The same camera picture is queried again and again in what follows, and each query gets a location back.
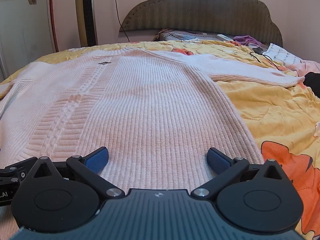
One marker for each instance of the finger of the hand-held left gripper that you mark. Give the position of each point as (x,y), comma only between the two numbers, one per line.
(17,168)

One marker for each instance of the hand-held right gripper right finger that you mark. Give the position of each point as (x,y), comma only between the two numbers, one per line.
(218,161)

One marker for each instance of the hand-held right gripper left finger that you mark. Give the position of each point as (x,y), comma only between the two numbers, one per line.
(96,161)

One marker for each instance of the pink knit sweater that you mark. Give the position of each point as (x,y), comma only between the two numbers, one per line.
(150,105)

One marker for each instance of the yellow printed blanket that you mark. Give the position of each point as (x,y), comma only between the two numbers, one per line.
(275,110)

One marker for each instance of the dark cloth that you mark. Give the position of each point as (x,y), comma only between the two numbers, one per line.
(313,82)

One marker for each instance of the white patterned pillow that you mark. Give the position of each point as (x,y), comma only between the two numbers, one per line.
(282,55)

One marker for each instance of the white remote control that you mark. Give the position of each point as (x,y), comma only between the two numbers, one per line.
(225,37)

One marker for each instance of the purple cloth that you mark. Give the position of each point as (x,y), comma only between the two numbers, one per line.
(246,40)

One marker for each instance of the pink cloth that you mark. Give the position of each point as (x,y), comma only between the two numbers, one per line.
(310,66)

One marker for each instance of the white flower-print wardrobe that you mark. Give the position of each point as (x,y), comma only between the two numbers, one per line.
(25,30)

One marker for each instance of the gold tower fan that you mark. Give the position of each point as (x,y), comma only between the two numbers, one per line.
(85,17)

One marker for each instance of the grey quilted headboard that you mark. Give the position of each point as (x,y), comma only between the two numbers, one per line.
(200,7)

